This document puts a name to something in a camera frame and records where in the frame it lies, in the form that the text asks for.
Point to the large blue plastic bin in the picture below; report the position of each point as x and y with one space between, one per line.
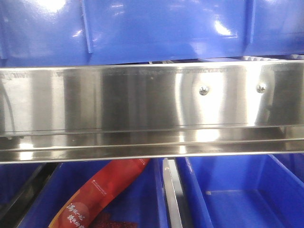
99 32

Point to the blue bin with snack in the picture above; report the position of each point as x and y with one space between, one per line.
143 202

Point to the empty blue bin right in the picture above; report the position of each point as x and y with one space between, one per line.
241 191

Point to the blue bin lower left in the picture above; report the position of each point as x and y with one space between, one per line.
13 177

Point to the round steel rivet left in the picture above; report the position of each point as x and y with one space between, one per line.
203 90

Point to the round steel rivet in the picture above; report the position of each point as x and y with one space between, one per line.
203 90
261 88

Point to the steel divider strip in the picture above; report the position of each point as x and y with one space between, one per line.
172 203

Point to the red snack package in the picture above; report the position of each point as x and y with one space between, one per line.
102 188

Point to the round steel rivet right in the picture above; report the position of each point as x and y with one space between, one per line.
261 88

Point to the black divider bar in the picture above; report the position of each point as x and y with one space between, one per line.
14 212

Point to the stainless steel shelf rail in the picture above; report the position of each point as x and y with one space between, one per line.
87 113

